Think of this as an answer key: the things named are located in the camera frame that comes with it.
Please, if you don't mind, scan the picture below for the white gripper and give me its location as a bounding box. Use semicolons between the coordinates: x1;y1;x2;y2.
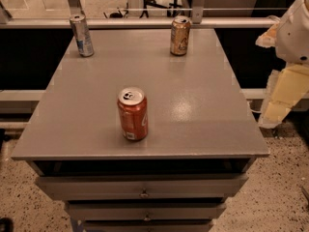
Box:
255;0;309;129

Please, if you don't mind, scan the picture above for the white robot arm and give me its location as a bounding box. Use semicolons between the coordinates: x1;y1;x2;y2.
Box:
256;0;309;129

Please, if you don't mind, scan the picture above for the gold brown can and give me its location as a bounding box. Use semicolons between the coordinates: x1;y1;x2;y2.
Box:
170;15;191;56

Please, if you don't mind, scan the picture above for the red coke can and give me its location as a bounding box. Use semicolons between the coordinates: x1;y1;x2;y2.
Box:
117;87;148;141

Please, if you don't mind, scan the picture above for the silver blue tall can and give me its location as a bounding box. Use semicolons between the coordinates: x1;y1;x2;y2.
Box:
70;14;94;57

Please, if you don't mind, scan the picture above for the grey metal railing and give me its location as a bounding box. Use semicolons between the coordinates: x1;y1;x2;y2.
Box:
0;0;279;29

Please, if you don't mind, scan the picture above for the grey drawer cabinet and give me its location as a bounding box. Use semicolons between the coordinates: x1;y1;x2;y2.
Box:
13;29;268;232

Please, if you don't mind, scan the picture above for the top grey drawer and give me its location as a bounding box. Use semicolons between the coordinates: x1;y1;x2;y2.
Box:
36;174;248;201

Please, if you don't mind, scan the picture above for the grey drawer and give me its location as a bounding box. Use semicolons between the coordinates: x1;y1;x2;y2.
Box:
36;174;248;201
84;220;213;232
66;202;226;221

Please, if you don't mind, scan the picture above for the middle grey drawer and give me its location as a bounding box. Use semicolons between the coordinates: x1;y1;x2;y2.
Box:
66;202;226;221

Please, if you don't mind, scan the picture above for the bottom grey drawer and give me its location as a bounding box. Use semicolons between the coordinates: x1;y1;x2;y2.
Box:
84;220;213;232

